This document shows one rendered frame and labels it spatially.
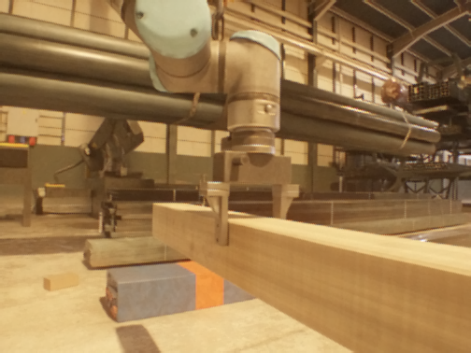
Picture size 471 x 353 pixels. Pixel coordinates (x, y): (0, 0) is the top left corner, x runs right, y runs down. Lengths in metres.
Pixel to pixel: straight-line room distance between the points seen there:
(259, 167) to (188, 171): 9.57
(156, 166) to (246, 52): 9.21
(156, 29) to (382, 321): 0.38
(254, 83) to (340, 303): 0.35
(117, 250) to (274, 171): 1.79
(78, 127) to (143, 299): 8.26
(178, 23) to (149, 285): 1.16
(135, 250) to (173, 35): 1.97
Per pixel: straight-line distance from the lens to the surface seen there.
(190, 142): 10.36
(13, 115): 9.07
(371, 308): 0.32
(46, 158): 9.17
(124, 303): 1.42
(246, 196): 3.70
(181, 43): 0.42
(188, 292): 1.50
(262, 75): 0.55
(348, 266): 0.33
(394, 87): 10.81
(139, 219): 2.50
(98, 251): 2.23
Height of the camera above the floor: 0.55
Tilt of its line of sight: 2 degrees up
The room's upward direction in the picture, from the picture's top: 1 degrees clockwise
